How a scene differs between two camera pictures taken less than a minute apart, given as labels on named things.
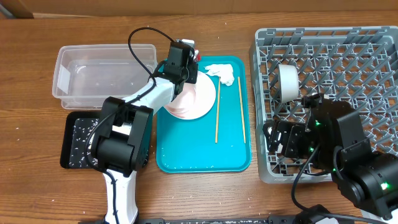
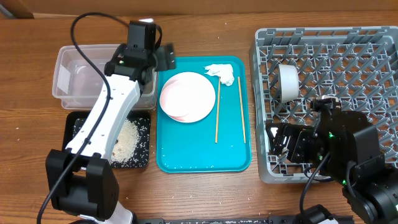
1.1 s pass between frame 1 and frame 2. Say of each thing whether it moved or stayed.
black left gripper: moved
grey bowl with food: stayed
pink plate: stayed
